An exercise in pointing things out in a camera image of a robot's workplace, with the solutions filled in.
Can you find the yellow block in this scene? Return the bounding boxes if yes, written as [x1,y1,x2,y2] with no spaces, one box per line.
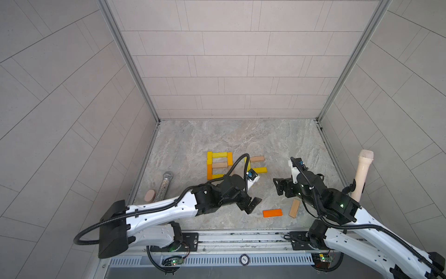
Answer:
[212,152,228,158]
[253,167,268,174]
[244,157,251,172]
[207,152,213,165]
[211,174,224,180]

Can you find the amber orange block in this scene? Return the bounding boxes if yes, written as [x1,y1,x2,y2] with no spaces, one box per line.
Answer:
[227,152,233,166]

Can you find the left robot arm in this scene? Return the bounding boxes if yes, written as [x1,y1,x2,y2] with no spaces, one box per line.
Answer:
[73,153,261,259]

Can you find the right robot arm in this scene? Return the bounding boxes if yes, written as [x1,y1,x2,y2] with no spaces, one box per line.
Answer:
[273,171,446,279]

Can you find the glitter silver microphone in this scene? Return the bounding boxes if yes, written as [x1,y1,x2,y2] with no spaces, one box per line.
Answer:
[154,171,173,202]

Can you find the beige microphone on stand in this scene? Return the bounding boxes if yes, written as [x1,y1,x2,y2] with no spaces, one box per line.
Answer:
[351,149,374,202]

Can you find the right circuit board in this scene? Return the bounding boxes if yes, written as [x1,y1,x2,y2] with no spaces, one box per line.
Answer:
[311,253,334,270]

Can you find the circuit board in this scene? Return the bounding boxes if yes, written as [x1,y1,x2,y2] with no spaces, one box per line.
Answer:
[162,256,185,267]
[311,253,334,270]

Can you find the left circuit board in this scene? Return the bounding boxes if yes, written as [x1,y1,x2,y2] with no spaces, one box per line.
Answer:
[162,256,185,267]

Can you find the pink round pad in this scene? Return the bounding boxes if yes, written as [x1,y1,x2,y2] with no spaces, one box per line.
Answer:
[144,189,156,203]

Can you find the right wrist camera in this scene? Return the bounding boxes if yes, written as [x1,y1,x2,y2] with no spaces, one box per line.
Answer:
[289,157,307,184]

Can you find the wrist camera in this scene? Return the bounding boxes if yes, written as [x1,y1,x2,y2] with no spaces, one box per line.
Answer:
[289,157,307,184]
[246,169,259,190]

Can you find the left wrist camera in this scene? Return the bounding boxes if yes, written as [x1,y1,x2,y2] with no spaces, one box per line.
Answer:
[246,169,259,190]

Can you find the aluminium rail frame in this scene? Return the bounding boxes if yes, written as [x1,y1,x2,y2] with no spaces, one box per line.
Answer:
[97,228,391,257]

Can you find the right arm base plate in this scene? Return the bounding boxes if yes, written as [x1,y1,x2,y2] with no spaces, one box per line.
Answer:
[283,231,330,251]

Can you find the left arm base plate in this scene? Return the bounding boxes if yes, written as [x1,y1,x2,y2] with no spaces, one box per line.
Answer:
[150,232,199,253]

